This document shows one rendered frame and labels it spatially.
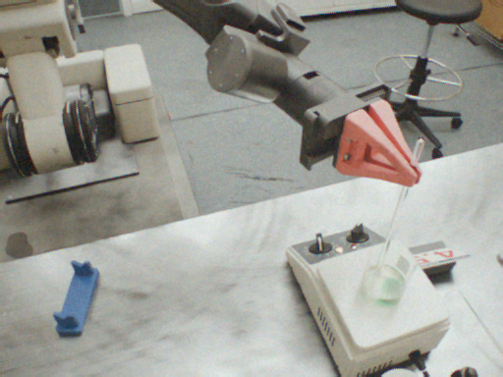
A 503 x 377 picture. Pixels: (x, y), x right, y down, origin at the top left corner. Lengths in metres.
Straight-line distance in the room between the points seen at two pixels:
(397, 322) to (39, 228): 1.03
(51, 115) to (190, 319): 0.73
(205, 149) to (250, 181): 0.28
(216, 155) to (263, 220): 1.29
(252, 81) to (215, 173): 1.48
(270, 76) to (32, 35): 0.79
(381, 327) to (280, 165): 1.47
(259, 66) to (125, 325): 0.37
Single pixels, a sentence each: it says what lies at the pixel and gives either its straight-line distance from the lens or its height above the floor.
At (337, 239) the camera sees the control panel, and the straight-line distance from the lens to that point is 0.63.
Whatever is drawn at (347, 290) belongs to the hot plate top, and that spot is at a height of 0.84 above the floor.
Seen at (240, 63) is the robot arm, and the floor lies 1.07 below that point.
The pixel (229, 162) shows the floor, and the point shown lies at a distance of 1.93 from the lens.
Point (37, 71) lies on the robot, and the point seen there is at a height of 0.76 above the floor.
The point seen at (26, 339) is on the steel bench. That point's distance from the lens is 0.65.
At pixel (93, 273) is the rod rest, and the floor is 0.76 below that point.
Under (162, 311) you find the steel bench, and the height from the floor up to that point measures 0.75.
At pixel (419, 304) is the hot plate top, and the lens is 0.54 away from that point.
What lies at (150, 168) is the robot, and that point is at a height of 0.36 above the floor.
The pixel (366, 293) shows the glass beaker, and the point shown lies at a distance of 0.50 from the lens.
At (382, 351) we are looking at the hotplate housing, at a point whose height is 0.82.
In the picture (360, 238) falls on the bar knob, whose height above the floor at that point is 0.81.
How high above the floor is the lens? 1.27
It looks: 44 degrees down
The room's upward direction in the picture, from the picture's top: straight up
